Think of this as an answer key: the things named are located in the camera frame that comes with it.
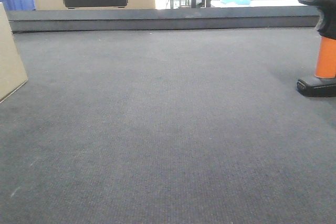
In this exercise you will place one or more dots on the brown cardboard package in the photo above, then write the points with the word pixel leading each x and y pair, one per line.
pixel 13 73

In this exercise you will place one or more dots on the orange black barcode scanner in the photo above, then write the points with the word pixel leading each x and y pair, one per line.
pixel 322 83

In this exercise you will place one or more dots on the black conveyor side rail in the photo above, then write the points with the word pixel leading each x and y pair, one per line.
pixel 162 19

